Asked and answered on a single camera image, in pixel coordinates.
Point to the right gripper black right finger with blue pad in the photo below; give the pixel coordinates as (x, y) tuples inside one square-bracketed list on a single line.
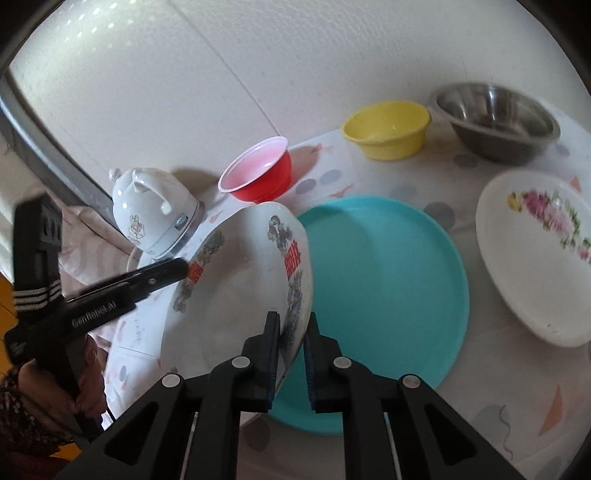
[(394, 428)]

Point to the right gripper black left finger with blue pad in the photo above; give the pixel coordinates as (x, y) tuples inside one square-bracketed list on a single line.
[(188, 428)]

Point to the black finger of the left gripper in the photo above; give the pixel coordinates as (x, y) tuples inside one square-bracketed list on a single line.
[(139, 284)]

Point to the white plate red character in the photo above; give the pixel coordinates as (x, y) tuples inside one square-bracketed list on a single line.
[(255, 262)]

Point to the teal round plastic plate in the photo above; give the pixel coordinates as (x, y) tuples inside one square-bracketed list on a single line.
[(389, 285)]

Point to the red plastic bowl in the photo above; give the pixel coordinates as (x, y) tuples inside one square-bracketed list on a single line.
[(261, 173)]

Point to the white plate pink flowers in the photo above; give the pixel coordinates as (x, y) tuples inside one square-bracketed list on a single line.
[(533, 232)]

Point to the yellow plastic bowl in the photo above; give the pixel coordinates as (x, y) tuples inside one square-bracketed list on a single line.
[(388, 131)]

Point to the stainless steel bowl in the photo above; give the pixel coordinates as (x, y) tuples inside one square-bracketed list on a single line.
[(496, 122)]

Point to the person's left hand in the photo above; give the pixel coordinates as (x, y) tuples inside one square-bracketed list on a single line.
[(55, 403)]

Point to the pink striped bedding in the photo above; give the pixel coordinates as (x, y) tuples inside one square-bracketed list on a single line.
[(92, 250)]

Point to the patterned white tablecloth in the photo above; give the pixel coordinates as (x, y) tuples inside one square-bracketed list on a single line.
[(529, 399)]

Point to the white ceramic electric kettle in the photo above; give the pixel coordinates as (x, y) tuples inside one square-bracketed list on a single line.
[(153, 209)]

